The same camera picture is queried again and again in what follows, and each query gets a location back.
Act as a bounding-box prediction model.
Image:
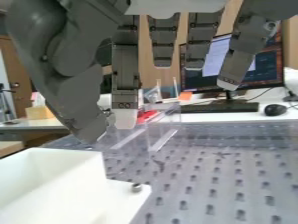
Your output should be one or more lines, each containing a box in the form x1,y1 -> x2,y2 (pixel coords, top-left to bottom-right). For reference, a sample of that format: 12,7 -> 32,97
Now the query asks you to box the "black mouse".
263,103 -> 288,117

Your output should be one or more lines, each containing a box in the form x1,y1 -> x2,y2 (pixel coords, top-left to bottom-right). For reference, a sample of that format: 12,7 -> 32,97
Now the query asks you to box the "small white box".
0,147 -> 153,224

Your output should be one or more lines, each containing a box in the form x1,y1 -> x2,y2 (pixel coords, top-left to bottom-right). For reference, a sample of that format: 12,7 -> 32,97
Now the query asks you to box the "clear box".
94,77 -> 183,155

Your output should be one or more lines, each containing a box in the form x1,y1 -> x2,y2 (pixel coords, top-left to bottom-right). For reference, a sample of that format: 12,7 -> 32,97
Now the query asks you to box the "white desk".
0,116 -> 72,134
97,87 -> 298,125

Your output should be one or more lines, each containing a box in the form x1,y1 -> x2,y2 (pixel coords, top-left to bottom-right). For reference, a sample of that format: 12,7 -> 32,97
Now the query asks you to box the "black keyboard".
179,100 -> 261,114

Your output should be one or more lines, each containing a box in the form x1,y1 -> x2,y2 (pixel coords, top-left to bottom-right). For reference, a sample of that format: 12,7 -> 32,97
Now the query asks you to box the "red tray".
135,109 -> 162,126

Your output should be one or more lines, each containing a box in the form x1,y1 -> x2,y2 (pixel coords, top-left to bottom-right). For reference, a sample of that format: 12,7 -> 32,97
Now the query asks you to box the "computer screen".
178,31 -> 286,93

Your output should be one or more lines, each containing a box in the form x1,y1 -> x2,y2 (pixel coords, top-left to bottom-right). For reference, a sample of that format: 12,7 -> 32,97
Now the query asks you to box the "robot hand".
4,0 -> 298,145

